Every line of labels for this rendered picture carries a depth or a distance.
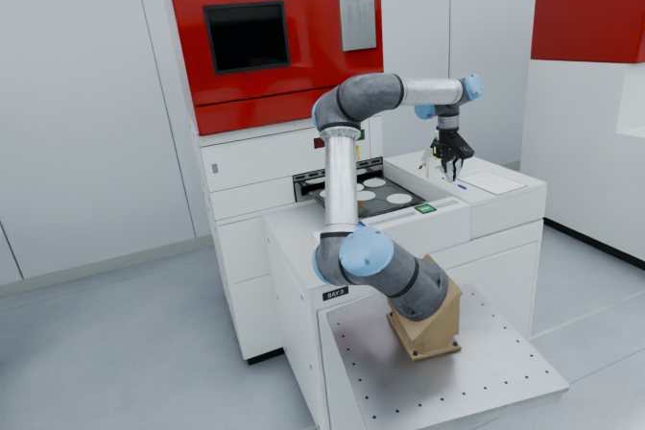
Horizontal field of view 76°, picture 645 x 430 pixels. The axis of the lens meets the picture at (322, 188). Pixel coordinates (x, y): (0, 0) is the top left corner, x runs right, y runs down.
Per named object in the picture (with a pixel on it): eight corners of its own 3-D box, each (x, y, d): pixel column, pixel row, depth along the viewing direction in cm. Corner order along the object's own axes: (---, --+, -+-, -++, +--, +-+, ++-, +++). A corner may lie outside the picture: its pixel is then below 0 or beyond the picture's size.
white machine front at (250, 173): (215, 224, 180) (197, 133, 165) (381, 185, 204) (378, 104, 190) (216, 226, 177) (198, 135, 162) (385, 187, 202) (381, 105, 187)
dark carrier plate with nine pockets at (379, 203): (311, 192, 184) (311, 191, 184) (380, 177, 194) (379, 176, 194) (342, 222, 154) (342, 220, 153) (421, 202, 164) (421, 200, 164)
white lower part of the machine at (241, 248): (225, 298, 269) (200, 179, 239) (340, 264, 294) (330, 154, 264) (246, 373, 207) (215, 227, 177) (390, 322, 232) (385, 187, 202)
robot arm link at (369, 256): (406, 297, 91) (363, 266, 86) (367, 296, 102) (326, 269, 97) (421, 249, 96) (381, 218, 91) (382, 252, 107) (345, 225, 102)
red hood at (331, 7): (186, 109, 224) (160, -12, 203) (324, 89, 249) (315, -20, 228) (199, 137, 158) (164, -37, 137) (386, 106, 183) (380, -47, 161)
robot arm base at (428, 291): (460, 283, 95) (432, 261, 91) (418, 333, 95) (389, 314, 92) (426, 255, 109) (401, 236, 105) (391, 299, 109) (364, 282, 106)
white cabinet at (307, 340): (283, 360, 213) (261, 217, 184) (441, 304, 242) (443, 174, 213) (330, 474, 157) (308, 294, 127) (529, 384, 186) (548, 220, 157)
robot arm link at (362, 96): (361, 59, 99) (480, 66, 127) (334, 78, 107) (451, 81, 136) (372, 106, 98) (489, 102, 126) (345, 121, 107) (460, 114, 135)
